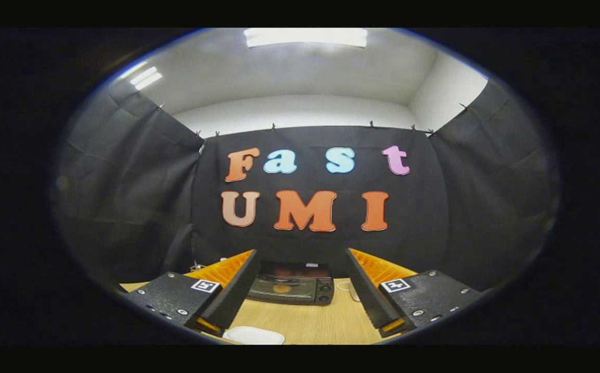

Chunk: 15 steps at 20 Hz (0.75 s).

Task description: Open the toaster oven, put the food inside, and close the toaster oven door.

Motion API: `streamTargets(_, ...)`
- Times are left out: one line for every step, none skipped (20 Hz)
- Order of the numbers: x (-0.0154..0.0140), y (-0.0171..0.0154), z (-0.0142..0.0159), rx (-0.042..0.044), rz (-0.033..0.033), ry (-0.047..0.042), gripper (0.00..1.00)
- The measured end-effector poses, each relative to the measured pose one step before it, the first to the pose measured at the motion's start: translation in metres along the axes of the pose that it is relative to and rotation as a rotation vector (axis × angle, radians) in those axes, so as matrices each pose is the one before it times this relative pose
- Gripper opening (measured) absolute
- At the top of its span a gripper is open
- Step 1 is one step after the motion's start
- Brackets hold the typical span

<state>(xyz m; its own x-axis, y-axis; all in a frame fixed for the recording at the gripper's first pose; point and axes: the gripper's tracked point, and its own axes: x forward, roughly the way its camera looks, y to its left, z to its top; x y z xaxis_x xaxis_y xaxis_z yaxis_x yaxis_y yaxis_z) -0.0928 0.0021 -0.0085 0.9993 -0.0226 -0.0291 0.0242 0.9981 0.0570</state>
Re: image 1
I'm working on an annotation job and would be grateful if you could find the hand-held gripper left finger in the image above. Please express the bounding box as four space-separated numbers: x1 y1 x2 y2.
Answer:
124 249 261 337

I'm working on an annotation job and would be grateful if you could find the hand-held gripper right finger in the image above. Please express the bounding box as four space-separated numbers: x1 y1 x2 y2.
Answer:
345 248 484 338

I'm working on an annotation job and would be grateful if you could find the black toaster oven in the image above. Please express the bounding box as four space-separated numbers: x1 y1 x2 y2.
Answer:
246 261 335 306

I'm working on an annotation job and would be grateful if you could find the white oval plate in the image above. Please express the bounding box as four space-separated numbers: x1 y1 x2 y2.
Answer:
222 326 286 345

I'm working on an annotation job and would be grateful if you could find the black backdrop cloth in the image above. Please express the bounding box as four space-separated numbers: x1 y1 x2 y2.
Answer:
51 73 559 291

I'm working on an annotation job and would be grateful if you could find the row of small cloth clips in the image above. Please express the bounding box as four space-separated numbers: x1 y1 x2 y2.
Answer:
155 102 471 139

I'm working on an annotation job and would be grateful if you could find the small ceiling light panel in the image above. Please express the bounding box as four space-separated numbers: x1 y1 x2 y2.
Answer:
129 66 163 91

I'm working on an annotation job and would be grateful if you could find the large ceiling light panel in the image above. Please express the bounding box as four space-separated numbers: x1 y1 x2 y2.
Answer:
244 28 369 49

